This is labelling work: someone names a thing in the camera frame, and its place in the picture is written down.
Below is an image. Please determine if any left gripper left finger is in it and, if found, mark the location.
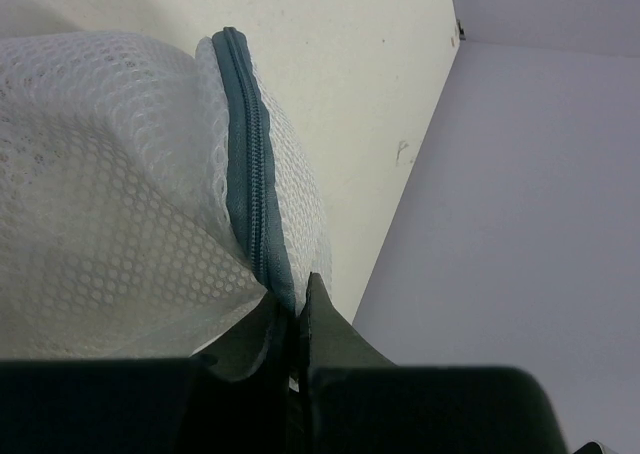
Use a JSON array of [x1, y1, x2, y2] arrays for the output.
[[191, 293, 290, 389]]

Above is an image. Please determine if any white mesh laundry bag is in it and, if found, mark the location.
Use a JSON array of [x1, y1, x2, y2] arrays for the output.
[[1, 27, 332, 359]]

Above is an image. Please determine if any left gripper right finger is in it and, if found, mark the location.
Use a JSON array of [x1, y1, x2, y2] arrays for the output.
[[298, 273, 398, 389]]

